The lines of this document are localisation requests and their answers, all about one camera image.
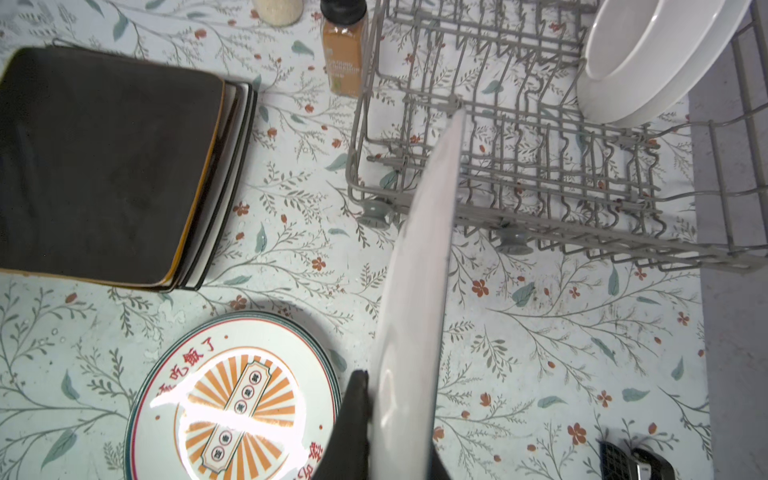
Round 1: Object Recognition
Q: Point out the black square plate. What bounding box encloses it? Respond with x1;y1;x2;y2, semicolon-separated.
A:
1;47;226;287
162;81;243;291

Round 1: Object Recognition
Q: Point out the white square plate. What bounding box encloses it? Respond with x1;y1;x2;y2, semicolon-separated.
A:
179;83;257;290
176;82;252;290

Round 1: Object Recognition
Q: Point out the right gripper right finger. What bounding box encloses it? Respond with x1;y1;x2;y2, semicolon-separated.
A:
428;446;451;480

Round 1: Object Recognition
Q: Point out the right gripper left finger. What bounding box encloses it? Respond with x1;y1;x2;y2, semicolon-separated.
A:
312;370;372;480

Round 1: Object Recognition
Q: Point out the salt grinder black lid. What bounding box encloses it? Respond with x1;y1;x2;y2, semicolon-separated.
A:
253;0;304;27

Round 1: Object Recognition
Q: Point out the small amber spice jar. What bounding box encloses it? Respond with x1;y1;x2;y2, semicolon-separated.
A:
320;0;368;98

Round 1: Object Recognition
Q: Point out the white round plate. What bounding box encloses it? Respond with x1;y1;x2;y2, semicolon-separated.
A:
576;0;750;128
123;311;341;479
368;110;466;479

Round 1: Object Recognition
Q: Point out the grey wire dish rack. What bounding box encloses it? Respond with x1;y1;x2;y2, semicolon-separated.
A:
346;1;767;272

